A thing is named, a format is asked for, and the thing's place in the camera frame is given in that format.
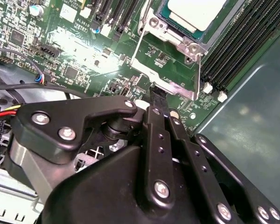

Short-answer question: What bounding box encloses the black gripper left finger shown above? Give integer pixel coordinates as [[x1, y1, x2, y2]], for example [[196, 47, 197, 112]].
[[13, 86, 175, 208]]

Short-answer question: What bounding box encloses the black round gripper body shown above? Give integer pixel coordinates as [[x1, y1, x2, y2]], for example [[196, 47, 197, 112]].
[[41, 146, 214, 224]]

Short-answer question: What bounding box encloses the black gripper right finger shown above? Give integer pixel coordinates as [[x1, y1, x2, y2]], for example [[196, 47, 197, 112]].
[[159, 91, 280, 224]]

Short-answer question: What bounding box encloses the metal socket cover frame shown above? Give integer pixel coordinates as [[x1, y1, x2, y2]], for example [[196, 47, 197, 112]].
[[130, 22, 205, 101]]

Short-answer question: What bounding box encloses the silver topped CPU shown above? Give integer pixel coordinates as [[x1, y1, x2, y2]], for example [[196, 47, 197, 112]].
[[161, 0, 229, 40]]

